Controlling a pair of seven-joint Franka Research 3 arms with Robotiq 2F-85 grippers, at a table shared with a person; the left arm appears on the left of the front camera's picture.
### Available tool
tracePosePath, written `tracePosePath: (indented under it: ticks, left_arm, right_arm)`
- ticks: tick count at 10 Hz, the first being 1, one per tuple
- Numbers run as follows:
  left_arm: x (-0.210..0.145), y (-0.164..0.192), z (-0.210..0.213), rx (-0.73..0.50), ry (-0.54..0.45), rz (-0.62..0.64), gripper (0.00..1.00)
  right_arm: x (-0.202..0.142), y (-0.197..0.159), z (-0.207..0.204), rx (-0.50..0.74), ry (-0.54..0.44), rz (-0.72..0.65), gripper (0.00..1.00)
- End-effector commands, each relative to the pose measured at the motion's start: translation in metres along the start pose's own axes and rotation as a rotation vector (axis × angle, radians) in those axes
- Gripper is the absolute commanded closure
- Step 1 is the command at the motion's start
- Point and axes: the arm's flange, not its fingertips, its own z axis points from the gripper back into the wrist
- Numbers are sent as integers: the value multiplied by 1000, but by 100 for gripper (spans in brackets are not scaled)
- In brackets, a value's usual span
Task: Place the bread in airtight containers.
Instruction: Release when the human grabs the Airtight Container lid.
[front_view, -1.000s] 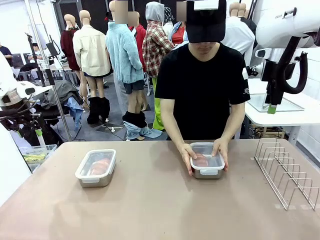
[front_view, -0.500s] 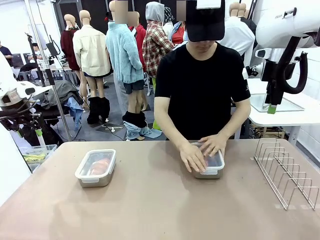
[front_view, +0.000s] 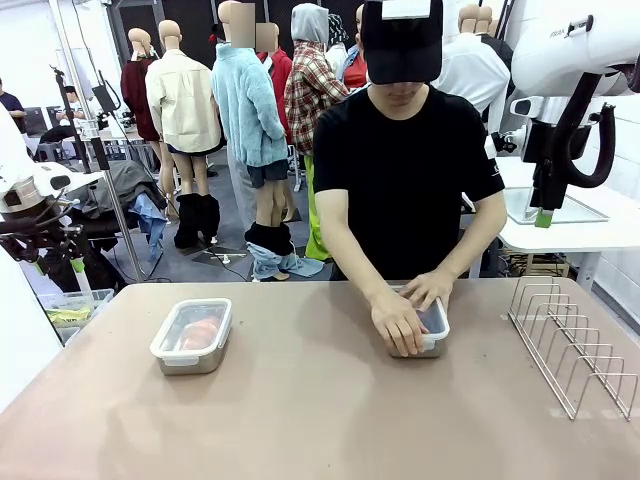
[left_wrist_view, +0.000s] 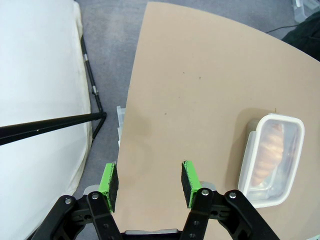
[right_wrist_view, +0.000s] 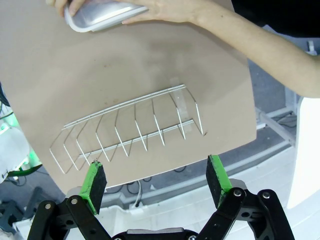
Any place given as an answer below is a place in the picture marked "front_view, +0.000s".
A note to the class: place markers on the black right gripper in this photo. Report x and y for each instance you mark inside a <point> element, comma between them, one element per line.
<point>550,185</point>

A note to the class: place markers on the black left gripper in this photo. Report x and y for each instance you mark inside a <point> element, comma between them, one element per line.
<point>45,242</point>

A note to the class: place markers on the clear plastic container lid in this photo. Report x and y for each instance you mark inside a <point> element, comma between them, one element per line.
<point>440,320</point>
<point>200,306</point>

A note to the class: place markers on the golden croissant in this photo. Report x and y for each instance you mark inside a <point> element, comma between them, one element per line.
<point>200,332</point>

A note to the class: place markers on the stainless steel rectangular container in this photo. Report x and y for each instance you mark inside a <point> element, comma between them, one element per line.
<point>432,351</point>
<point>195,367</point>

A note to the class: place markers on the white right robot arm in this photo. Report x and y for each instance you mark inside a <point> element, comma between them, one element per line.
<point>550,60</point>

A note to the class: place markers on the person's right forearm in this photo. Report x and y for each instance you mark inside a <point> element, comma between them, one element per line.
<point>350,260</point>

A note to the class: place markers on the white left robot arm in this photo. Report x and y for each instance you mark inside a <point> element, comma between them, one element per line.
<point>30,180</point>

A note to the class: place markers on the person's left forearm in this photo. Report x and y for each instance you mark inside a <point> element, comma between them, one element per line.
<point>475,245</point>

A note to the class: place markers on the person's left hand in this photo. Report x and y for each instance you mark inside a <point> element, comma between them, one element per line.
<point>432,295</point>

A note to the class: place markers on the person's right hand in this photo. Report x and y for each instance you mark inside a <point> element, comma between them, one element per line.
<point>400,325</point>

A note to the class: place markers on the white side table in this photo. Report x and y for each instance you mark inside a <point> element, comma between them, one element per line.
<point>550,240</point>

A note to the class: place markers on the clear plastic storage bin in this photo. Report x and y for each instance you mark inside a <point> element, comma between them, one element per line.
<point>75,300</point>

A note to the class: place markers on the shiny metal pole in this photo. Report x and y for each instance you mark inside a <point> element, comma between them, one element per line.
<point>118,210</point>

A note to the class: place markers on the grey and blue clothes pile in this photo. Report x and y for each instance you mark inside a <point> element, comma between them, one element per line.
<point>132,185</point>

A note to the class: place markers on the person in black t-shirt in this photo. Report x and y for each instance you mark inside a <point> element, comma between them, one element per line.
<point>405,175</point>

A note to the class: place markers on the black trousers heap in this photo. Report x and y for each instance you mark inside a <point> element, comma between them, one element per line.
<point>197,220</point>
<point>267,240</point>

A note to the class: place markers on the seated person in white shirt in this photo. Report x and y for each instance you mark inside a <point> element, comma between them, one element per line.
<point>75,107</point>

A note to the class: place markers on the mannequin in white shirt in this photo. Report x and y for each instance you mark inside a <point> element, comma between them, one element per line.
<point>475,75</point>

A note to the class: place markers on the standing man in dark shirt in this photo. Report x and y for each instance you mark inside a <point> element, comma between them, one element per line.
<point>11,102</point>

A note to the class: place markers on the black stand with box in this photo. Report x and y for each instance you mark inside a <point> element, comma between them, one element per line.
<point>102,97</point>

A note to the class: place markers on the mannequin in dark coat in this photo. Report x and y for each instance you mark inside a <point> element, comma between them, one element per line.
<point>502,47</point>

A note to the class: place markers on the mannequin in dark red sweater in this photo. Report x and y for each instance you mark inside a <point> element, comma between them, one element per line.
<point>137,95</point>

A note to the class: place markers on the mannequin in cream jacket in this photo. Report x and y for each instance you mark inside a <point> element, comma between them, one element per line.
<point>180,100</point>

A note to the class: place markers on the blue jeans heap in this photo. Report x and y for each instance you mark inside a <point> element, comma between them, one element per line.
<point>270,265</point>

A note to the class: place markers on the black cap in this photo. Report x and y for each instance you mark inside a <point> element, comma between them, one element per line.
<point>400,55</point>

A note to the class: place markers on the mannequin in red top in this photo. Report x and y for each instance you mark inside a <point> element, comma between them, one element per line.
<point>356,75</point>

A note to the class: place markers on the mannequin in light blue fleece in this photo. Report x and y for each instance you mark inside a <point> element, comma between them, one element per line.
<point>247,110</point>

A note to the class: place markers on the mannequin in plaid shirt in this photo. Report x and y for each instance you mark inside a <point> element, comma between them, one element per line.
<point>310,100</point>

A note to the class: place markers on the mannequin with patterned headscarf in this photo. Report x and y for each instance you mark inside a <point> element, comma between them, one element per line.
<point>337,30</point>

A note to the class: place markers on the mannequin in red jacket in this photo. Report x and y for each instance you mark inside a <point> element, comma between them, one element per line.
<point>281,75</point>

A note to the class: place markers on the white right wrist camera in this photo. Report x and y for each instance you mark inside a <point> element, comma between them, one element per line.
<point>520,137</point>

